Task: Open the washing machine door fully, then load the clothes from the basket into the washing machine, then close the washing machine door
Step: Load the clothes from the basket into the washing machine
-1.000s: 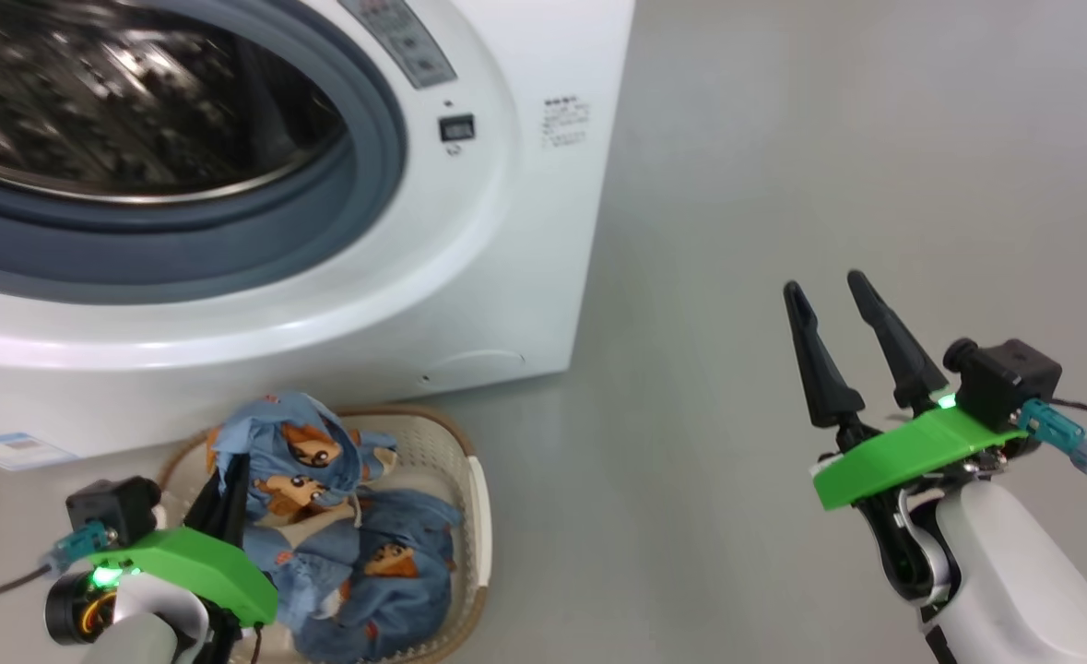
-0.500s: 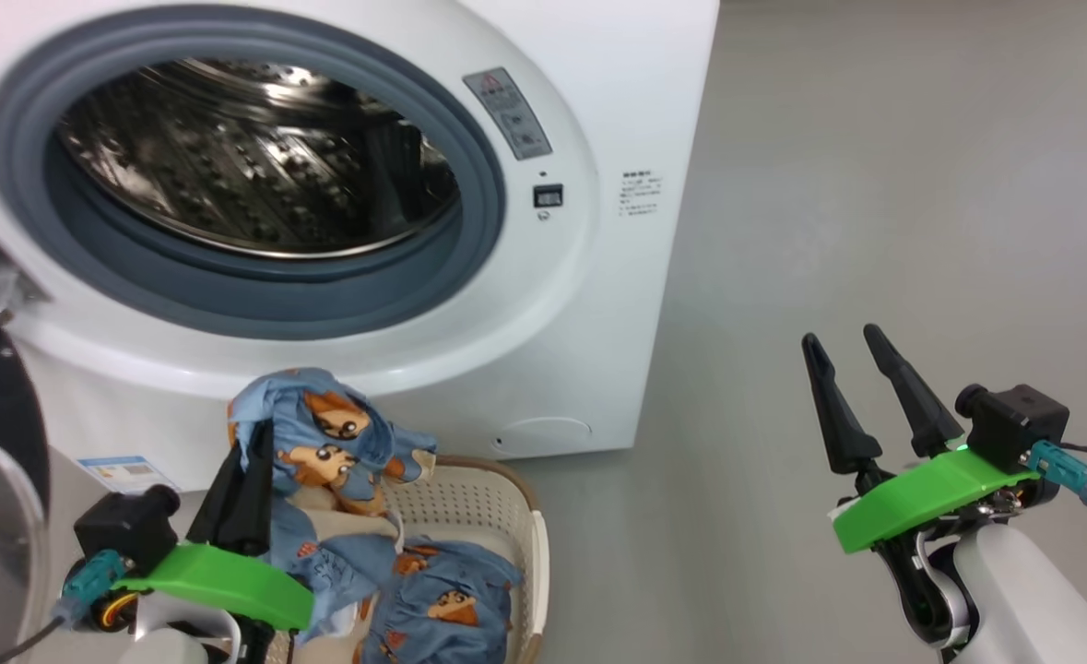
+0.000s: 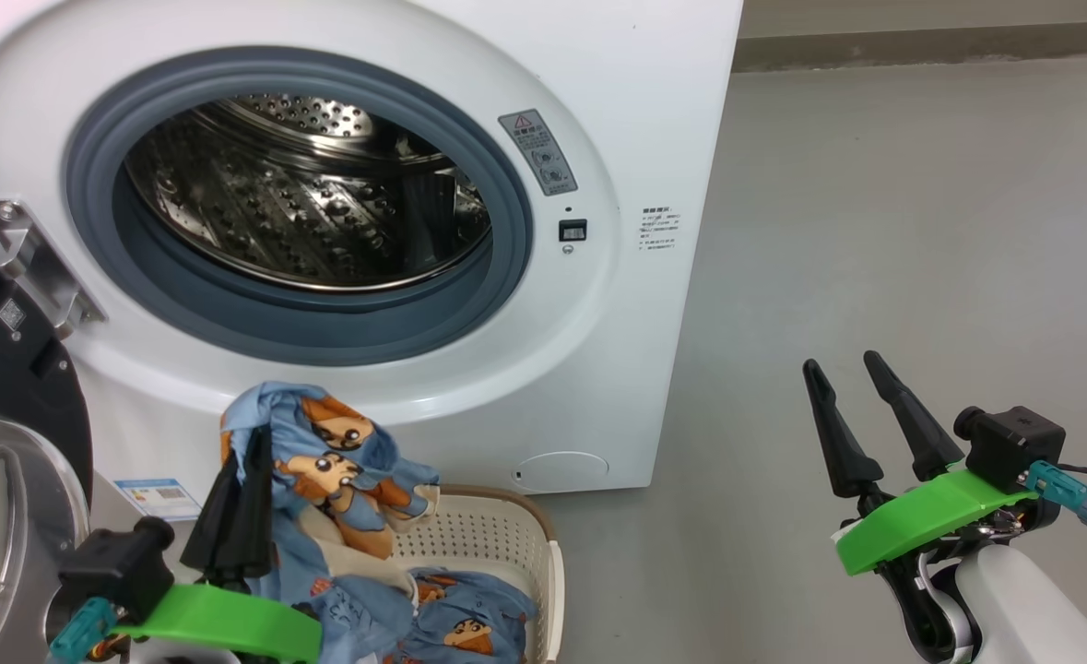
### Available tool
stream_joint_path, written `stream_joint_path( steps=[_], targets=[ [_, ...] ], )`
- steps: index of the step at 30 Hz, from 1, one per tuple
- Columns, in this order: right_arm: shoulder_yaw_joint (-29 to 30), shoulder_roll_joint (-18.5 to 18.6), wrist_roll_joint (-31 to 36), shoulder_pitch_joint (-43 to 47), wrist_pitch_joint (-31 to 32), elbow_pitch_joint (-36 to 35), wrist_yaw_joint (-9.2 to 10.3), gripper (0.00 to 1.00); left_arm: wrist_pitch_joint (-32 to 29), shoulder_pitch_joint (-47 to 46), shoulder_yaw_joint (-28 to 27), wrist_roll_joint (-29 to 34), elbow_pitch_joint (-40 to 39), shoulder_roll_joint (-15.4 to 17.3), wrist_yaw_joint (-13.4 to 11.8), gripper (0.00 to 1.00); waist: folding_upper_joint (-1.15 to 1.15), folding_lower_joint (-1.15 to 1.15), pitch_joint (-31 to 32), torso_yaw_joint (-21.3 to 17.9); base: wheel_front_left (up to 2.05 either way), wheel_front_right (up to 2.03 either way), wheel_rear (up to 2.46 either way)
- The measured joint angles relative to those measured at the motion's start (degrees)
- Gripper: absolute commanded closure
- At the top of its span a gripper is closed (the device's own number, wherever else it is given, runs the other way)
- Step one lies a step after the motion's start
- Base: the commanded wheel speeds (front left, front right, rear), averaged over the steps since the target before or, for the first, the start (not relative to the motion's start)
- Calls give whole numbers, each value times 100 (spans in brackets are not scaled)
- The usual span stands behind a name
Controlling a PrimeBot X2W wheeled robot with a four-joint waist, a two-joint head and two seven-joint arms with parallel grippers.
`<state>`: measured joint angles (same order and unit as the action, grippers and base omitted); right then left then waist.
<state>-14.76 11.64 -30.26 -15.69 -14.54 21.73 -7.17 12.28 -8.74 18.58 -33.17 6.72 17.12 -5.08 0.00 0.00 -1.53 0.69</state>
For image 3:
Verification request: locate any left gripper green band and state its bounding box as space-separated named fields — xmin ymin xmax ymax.
xmin=110 ymin=426 xmax=324 ymax=664

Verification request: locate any grey rubber door gasket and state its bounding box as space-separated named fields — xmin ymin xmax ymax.
xmin=63 ymin=46 xmax=536 ymax=369

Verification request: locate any blue energy label sticker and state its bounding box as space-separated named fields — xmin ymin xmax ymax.
xmin=114 ymin=477 xmax=204 ymax=523

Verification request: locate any small printed text label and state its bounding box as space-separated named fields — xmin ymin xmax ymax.
xmin=637 ymin=204 xmax=683 ymax=254

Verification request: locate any camera cable teal plug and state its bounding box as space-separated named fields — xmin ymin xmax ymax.
xmin=48 ymin=596 xmax=119 ymax=664
xmin=1024 ymin=460 xmax=1087 ymax=547

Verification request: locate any round dark washing machine door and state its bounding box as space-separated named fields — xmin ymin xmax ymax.
xmin=0 ymin=231 xmax=95 ymax=664

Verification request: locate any right camera cable teal plug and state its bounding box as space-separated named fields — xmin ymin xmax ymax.
xmin=1024 ymin=460 xmax=1087 ymax=547

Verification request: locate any steel perforated drum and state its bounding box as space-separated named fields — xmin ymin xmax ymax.
xmin=123 ymin=92 xmax=494 ymax=294

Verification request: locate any metal door hinge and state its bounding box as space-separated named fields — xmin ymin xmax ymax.
xmin=0 ymin=197 xmax=108 ymax=338

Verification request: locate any round filter cover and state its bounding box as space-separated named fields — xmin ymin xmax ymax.
xmin=513 ymin=450 xmax=611 ymax=493

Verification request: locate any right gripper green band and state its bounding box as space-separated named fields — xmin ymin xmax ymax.
xmin=802 ymin=350 xmax=1061 ymax=664

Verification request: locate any cream perforated laundry basket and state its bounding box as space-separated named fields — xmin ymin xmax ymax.
xmin=384 ymin=483 xmax=566 ymax=664

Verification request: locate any grey warning sticker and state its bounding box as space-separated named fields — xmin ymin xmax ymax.
xmin=497 ymin=108 xmax=580 ymax=197

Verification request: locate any white front-load washing machine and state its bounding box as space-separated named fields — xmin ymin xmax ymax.
xmin=0 ymin=0 xmax=745 ymax=528

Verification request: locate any left camera cable teal plug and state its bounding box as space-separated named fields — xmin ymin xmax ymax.
xmin=48 ymin=596 xmax=119 ymax=664

